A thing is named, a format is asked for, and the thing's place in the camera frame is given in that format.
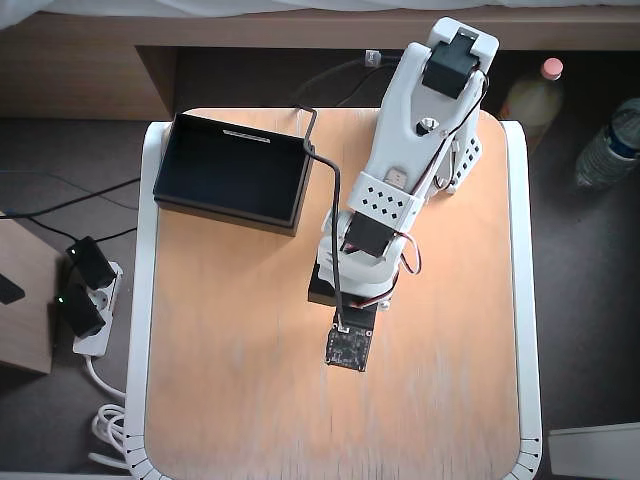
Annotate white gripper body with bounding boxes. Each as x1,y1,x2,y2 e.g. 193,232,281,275
307,234,402,314

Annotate black rectangular bin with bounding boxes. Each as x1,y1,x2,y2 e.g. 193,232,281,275
152,112,316,239

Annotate yellow bottle pink cap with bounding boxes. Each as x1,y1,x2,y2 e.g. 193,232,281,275
499,57,567,151

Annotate white power strip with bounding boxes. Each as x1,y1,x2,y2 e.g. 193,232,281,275
72,259,125,357

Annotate clear plastic water bottle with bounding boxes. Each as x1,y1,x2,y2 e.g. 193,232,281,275
574,97,640,189

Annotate black power adapter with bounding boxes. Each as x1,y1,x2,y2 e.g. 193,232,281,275
53,283,108,339
65,235,117,290

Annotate white box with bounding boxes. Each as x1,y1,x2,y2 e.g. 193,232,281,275
547,422,640,479

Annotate wooden side box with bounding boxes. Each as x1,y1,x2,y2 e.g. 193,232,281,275
0,212,64,376

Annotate white bedsheet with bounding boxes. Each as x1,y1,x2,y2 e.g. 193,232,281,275
0,0,640,30

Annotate black flat device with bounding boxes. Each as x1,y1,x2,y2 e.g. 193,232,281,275
0,272,26,306

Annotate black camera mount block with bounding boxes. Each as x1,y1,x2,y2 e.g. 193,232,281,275
342,304,377,331

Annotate red black white servo wire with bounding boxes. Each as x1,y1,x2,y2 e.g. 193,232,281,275
409,69,490,201
349,233,424,312

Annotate black camera circuit board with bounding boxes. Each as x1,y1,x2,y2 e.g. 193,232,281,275
324,323,374,376

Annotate black camera cable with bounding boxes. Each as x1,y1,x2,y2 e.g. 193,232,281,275
292,57,369,332

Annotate white table frame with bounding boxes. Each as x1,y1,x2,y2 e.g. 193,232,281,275
122,107,545,480

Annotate white power cable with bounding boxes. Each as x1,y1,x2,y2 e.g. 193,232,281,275
83,352,132,472

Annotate black floor cable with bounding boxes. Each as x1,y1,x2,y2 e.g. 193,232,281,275
0,177,142,222

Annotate wooden bed frame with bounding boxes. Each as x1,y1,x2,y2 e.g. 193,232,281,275
0,9,640,121

